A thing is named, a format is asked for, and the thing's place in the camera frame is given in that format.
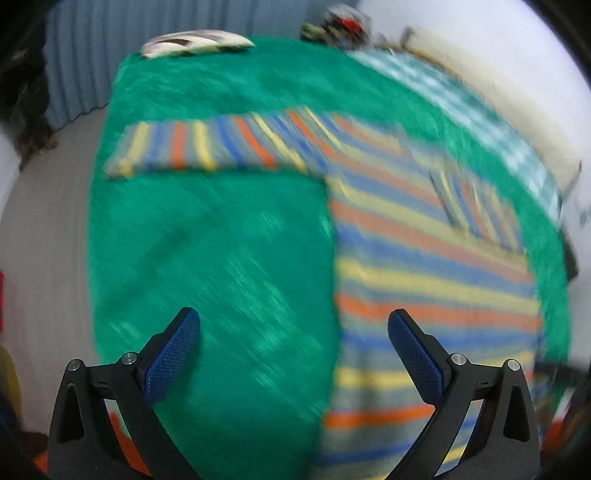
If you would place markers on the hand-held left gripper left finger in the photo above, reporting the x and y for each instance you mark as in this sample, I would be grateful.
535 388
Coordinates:
173 355

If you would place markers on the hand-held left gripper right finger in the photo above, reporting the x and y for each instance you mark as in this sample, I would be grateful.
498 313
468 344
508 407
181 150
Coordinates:
418 360

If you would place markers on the striped knit t-shirt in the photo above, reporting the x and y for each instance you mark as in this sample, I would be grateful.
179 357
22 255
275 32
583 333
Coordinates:
415 277

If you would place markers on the dark hanging clothes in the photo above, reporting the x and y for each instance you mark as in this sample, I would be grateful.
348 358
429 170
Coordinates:
23 101

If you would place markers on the green velvet bedspread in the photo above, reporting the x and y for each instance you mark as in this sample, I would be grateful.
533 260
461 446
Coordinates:
207 254

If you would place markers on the dark wooden nightstand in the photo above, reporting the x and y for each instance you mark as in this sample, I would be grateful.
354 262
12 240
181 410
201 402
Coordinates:
571 254

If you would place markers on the green checked bed sheet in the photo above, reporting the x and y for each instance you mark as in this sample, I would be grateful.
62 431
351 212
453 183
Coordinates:
461 106

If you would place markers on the cream padded headboard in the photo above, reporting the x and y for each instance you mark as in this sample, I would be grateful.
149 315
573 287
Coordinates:
531 120

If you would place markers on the grey-blue pleated curtain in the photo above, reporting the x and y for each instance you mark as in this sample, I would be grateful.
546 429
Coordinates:
92 55

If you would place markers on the patterned cream pillow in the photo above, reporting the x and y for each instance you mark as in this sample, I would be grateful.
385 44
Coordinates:
194 42

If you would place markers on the pile of bags and flowers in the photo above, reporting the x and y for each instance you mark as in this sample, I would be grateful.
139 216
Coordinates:
344 23

